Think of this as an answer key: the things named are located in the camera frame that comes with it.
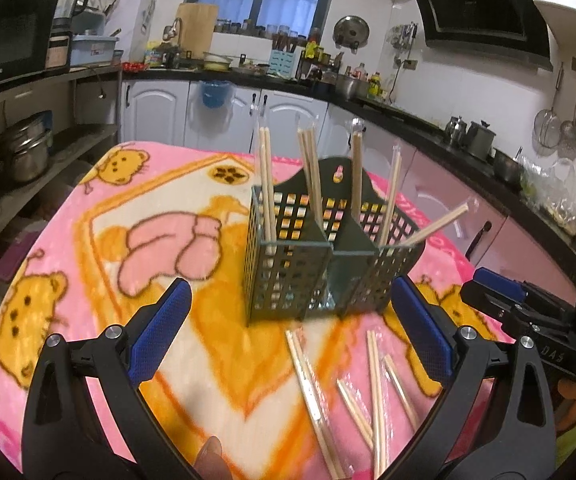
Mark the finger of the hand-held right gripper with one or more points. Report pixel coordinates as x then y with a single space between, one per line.
497 284
492 307

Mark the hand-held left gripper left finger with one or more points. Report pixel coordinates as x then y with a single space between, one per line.
160 330

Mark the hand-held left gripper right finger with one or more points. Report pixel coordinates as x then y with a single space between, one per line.
422 327

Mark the wooden chopstick pair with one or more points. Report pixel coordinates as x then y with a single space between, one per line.
268 185
310 175
391 195
356 175
437 225

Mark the pile of wooden chopsticks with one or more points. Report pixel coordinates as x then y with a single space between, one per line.
310 392

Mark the dark green perforated utensil holder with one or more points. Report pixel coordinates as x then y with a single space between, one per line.
288 270

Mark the person's right hand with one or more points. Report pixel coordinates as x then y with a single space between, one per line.
572 392

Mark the person's left hand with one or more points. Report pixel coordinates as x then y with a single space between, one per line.
213 460

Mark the clear plastic bag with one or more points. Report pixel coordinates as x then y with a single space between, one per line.
555 200

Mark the pink base cabinets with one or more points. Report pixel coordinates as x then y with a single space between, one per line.
447 180

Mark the steel bowl pot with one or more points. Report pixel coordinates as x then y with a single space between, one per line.
507 167

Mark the pink printed blanket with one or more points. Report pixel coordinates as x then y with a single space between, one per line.
68 230

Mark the small steel teapot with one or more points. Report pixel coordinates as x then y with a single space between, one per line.
455 132

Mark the row of hanging metal ladles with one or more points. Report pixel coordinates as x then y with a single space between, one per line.
567 130

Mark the black kitchen countertop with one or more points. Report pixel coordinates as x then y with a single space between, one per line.
417 122

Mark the white base cabinets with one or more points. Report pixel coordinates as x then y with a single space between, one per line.
158 110

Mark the metal storage shelf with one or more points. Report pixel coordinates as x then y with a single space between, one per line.
43 140

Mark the stacked stainless steel pots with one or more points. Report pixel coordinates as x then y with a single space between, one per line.
25 150

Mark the blue hanging bin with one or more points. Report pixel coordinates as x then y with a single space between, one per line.
216 95

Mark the group of condiment bottles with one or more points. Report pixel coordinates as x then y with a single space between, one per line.
365 80

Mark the steel stock pot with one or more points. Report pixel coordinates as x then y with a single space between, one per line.
351 87

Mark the yellow bowl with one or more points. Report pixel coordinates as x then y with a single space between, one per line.
217 62

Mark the black range hood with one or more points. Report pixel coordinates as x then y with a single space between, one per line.
477 10

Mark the blue plastic box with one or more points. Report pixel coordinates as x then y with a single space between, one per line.
93 50

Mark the hanging steel pot lid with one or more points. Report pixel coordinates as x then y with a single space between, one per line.
351 31

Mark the light blue knife holder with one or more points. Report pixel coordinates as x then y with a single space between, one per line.
284 64

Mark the metal kitchen faucet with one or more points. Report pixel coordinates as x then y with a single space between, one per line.
173 30

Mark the wooden cutting board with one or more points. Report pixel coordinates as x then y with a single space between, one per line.
197 30

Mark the row of spice jars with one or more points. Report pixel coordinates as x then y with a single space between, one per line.
258 30

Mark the black microwave oven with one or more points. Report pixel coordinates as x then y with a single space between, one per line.
3 40

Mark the countertop blender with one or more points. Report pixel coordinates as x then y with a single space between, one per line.
70 5

